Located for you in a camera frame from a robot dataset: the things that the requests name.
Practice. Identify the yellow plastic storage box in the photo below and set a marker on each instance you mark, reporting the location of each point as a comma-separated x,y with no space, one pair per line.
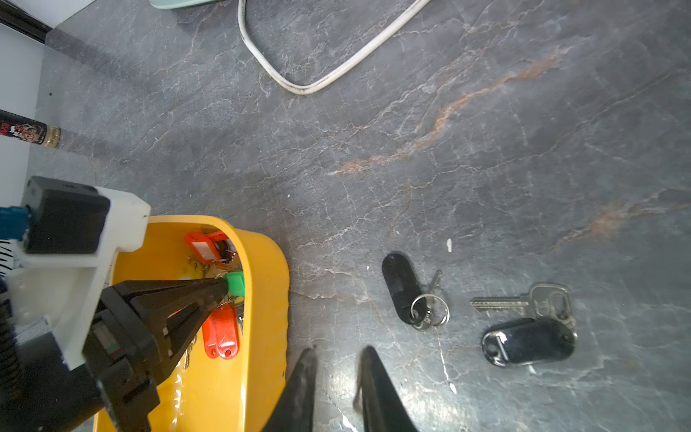
217,394

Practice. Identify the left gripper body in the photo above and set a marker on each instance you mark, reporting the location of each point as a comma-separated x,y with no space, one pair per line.
122,370

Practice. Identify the small brown spice bottle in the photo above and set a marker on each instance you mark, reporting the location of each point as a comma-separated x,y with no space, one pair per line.
28,130

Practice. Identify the red tag key in box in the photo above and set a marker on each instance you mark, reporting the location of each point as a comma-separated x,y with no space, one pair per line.
220,333

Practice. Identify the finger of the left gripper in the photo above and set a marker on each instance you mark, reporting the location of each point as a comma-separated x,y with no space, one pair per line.
173,302

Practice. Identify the mint green toaster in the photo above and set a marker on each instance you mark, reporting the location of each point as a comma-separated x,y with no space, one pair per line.
177,4

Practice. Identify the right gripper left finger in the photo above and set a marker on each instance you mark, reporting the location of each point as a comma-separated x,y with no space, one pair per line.
295,408

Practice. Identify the red tag white label key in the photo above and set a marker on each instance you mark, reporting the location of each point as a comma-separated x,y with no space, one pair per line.
212,248

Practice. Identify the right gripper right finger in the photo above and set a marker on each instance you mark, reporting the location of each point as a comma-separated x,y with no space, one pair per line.
376,398

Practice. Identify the green tag key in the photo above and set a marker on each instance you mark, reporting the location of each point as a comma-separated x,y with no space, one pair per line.
236,284

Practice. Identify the black tag key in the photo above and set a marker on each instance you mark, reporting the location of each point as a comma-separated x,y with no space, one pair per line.
545,332
422,308

